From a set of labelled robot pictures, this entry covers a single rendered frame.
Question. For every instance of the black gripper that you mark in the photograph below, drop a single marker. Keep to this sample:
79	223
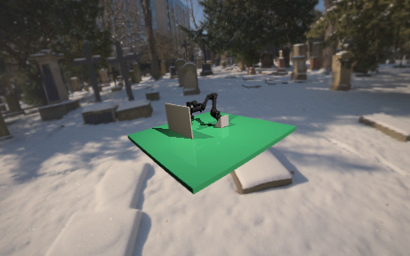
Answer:
192	110

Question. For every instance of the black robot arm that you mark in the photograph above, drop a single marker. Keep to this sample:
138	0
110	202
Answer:
214	111

